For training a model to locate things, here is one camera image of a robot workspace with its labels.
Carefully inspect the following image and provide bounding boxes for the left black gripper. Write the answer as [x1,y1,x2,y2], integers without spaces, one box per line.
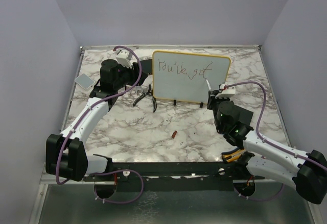
[113,61,148,90]

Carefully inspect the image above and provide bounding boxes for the white marker pen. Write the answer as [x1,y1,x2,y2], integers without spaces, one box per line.
[205,79,212,91]

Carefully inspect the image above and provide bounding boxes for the yellow framed whiteboard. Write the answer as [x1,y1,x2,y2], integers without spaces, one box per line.
[152,51,231,104]

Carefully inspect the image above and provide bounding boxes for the red marker cap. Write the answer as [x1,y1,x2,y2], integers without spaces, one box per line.
[171,131,177,139]

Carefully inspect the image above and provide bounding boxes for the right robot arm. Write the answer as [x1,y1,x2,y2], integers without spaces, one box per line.
[207,90,326,205]

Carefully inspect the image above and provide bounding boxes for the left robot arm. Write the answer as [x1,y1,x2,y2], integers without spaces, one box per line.
[45,59,148,182]

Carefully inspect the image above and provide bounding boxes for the black flat box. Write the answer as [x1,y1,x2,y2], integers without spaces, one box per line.
[237,107,253,126]

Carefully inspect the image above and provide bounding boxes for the white square device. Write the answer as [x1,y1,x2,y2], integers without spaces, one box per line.
[75,73,95,90]

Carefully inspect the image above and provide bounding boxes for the yellow black stripper tool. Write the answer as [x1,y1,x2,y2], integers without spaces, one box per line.
[221,148,247,163]

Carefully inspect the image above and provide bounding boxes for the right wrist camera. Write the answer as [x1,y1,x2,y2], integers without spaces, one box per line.
[215,84,236,98]

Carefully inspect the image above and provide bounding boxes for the black handled pliers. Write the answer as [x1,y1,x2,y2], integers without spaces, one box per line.
[133,85,158,113]

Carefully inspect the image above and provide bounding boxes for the black base frame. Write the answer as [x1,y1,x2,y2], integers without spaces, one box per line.
[81,157,264,193]

